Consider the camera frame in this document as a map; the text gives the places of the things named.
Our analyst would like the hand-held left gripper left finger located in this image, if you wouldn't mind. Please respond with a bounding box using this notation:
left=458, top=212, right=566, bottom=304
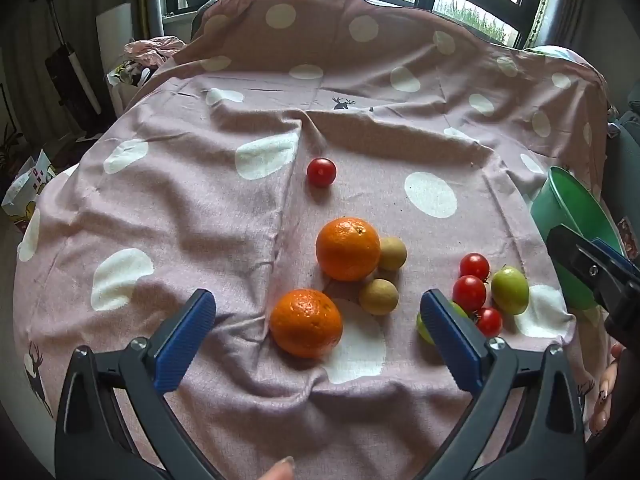
left=54, top=288, right=221, bottom=480

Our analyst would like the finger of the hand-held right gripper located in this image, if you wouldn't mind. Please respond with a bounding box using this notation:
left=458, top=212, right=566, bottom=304
left=546, top=224, right=640, bottom=321
left=592, top=238, right=638, bottom=276

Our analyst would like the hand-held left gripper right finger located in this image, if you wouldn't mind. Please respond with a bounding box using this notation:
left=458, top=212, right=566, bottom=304
left=419, top=288, right=587, bottom=480

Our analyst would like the green jujube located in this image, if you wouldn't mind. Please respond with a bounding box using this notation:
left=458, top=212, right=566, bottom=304
left=491, top=266, right=530, bottom=316
left=416, top=301, right=471, bottom=346

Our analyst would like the red cherry tomato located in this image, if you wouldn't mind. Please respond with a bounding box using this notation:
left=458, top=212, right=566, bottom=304
left=306, top=157, right=337, bottom=188
left=459, top=253, right=491, bottom=281
left=475, top=307, right=504, bottom=338
left=452, top=275, right=487, bottom=312

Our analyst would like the green bowl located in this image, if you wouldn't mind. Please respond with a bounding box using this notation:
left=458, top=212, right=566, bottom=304
left=530, top=166, right=628, bottom=311

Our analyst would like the brown longan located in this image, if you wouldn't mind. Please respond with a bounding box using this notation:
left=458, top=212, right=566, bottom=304
left=359, top=278, right=400, bottom=316
left=377, top=236, right=408, bottom=272

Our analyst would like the orange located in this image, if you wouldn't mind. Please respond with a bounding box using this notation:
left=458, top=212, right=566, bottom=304
left=270, top=288, right=344, bottom=359
left=315, top=216, right=382, bottom=282

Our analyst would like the person's right hand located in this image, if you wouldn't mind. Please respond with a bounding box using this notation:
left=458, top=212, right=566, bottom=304
left=589, top=342, right=626, bottom=436

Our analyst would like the person's left hand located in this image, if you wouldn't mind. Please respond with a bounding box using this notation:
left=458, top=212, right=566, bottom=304
left=264, top=456, right=297, bottom=480

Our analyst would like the grey sofa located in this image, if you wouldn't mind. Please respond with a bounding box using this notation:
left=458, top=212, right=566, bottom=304
left=607, top=72, right=640, bottom=201

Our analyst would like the pink polka dot blanket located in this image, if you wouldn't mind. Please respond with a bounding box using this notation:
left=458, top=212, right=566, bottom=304
left=12, top=0, right=613, bottom=480

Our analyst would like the pale blue bedding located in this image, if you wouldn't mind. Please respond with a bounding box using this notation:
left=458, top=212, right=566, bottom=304
left=522, top=45, right=596, bottom=68

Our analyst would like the printed paper bag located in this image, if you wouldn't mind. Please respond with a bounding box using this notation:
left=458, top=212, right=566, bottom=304
left=1, top=150, right=57, bottom=233

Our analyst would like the white plastic bag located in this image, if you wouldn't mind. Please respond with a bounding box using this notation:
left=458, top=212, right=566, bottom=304
left=106, top=75, right=146, bottom=118

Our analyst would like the patterned curtain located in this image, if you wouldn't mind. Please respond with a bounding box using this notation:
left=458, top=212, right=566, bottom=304
left=520, top=0, right=601, bottom=53

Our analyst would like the pink clothes pile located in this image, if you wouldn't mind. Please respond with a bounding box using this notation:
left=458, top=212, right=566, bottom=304
left=123, top=36, right=188, bottom=68

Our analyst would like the black stick vacuum cleaner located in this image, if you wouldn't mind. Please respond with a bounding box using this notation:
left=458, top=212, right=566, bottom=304
left=30, top=0, right=103, bottom=116

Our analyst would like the white board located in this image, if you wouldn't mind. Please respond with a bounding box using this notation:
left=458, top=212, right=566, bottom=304
left=96, top=2, right=135, bottom=76

